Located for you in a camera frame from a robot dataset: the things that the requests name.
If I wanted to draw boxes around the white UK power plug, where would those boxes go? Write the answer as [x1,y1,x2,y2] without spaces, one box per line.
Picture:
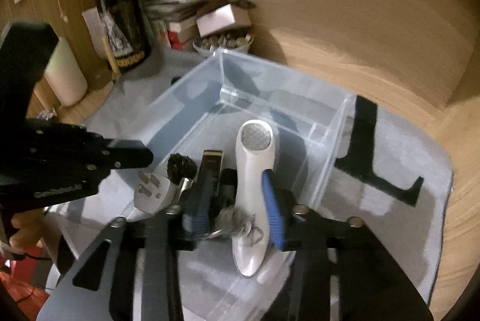
[133,172,176,215]

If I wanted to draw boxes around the silver keys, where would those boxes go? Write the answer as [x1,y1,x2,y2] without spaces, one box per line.
[204,206,264,246]

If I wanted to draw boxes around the black round brush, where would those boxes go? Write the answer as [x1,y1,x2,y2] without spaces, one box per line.
[167,153,197,185]

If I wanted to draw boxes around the black hair trimmer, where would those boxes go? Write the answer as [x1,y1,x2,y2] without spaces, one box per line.
[197,150,238,219]

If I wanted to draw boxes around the white handheld massager device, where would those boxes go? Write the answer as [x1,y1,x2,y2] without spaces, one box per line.
[232,119,276,277]

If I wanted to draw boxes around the person's left hand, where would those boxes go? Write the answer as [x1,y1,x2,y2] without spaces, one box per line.
[9,209,45,253]

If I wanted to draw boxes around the white cylinder candle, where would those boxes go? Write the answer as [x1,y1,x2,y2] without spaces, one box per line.
[44,37,88,107]

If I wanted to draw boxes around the grey black patterned mat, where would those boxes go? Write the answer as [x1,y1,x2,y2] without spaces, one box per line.
[48,43,455,321]

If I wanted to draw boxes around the clear plastic storage box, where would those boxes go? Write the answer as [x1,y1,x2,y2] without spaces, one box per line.
[48,46,357,321]

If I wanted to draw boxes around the dark wine bottle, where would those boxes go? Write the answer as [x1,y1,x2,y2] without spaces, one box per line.
[97,0,151,72]

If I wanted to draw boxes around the stack of papers and books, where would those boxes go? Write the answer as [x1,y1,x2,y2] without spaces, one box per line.
[86,0,226,52]

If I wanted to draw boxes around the white bowl of coins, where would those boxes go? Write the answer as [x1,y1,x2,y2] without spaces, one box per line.
[193,27,255,57]

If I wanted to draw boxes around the small white cardboard box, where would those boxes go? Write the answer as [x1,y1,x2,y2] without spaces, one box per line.
[196,4,251,38]

